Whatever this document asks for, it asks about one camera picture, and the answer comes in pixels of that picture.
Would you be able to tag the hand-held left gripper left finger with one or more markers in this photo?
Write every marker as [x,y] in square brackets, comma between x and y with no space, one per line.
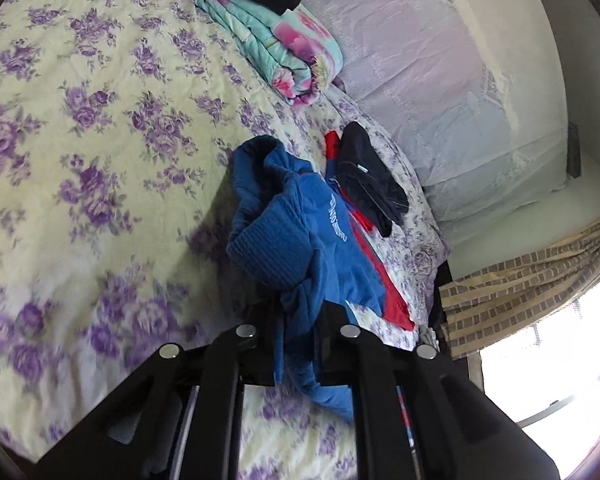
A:
[225,355]

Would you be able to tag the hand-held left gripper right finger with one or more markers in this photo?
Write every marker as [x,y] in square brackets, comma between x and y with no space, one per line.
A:
[365,360]

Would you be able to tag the blue pants with red trim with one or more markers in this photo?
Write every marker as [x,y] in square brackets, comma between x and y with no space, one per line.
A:
[290,240]

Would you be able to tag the folded red pants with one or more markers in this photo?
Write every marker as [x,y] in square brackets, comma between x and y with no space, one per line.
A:
[332,147]

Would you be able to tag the beige checked curtain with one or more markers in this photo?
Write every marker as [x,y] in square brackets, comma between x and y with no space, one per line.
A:
[520,285]

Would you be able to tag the red and black garment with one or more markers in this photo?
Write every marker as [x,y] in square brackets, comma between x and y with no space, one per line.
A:
[370,175]

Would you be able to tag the window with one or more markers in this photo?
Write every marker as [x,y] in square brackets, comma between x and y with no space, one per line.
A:
[555,360]

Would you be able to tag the purple floral bed sheet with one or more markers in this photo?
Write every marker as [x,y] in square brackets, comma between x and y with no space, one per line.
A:
[105,160]

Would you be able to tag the white mosquito net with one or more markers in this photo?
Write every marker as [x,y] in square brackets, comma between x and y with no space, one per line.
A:
[430,85]

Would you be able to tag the folded colourful floral quilt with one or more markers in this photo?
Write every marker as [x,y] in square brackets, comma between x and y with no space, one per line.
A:
[280,45]

